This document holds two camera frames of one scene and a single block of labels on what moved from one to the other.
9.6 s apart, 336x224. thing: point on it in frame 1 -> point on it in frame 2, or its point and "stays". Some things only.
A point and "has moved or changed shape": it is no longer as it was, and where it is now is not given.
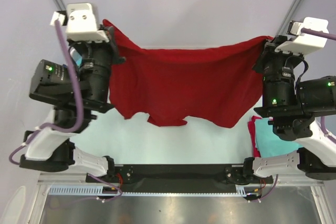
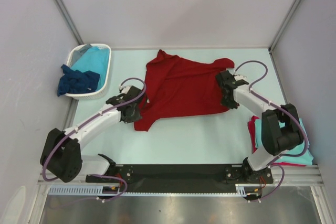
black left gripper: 109,47 -> 136,117
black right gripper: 268,52 -> 230,105
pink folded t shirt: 251,125 stays
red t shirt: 170,86 has moved or changed shape
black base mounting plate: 178,178 stays
